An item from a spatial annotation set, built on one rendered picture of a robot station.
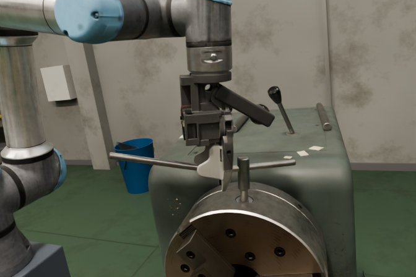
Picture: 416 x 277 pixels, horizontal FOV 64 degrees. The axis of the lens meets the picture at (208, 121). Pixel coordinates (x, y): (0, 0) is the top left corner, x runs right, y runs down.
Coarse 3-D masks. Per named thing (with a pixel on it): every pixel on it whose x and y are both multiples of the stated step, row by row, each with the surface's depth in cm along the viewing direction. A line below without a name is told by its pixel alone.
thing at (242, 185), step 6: (240, 156) 61; (246, 156) 60; (240, 162) 60; (246, 162) 59; (240, 168) 60; (246, 168) 60; (240, 174) 60; (246, 174) 60; (240, 180) 60; (246, 180) 60; (240, 186) 61; (246, 186) 61; (240, 192) 62; (246, 192) 62; (240, 198) 63; (246, 198) 62
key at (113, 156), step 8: (112, 152) 56; (128, 160) 56; (136, 160) 57; (144, 160) 57; (152, 160) 57; (160, 160) 58; (168, 160) 58; (280, 160) 62; (288, 160) 62; (184, 168) 58; (192, 168) 59; (256, 168) 61; (264, 168) 61
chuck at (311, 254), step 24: (216, 192) 69; (264, 192) 65; (192, 216) 65; (216, 216) 60; (240, 216) 59; (264, 216) 57; (288, 216) 60; (216, 240) 61; (240, 240) 60; (264, 240) 58; (288, 240) 57; (312, 240) 60; (168, 264) 66; (240, 264) 61; (264, 264) 60; (288, 264) 58; (312, 264) 57
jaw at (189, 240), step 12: (192, 228) 62; (192, 240) 59; (204, 240) 61; (180, 252) 59; (192, 252) 59; (204, 252) 59; (216, 252) 61; (192, 264) 59; (204, 264) 57; (216, 264) 59; (228, 264) 61; (192, 276) 57; (204, 276) 57; (216, 276) 57; (228, 276) 59
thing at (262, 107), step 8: (224, 88) 54; (216, 96) 54; (224, 96) 55; (232, 96) 55; (240, 96) 55; (232, 104) 55; (240, 104) 55; (248, 104) 56; (256, 104) 57; (240, 112) 56; (248, 112) 56; (256, 112) 56; (264, 112) 56; (256, 120) 56; (264, 120) 57; (272, 120) 57
